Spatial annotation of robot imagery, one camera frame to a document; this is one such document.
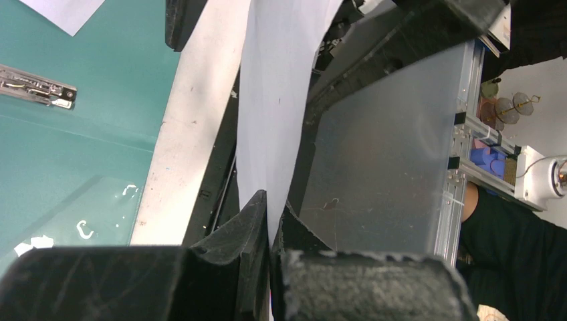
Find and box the frosted plastic panel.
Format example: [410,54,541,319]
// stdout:
[299,42,474,260]

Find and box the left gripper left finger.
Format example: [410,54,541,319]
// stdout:
[1,190,268,320]

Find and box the teal folder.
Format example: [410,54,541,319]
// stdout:
[1,1,180,270]

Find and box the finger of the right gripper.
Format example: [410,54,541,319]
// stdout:
[165,0,207,52]

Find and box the metal folder clip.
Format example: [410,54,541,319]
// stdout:
[1,65,78,110]

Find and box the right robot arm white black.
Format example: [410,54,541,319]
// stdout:
[249,1,566,121]

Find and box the printed white paper sheet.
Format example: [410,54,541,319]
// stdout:
[236,1,340,242]

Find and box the aluminium rail frame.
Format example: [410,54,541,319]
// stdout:
[435,41,533,265]

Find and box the person in black shirt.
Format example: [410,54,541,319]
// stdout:
[457,183,566,320]

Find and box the white lamp device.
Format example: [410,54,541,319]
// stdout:
[514,146,566,211]

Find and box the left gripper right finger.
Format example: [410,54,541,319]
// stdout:
[270,207,477,320]

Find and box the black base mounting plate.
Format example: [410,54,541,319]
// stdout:
[182,74,240,247]

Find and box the blue plastic object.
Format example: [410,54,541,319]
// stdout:
[469,147,506,179]

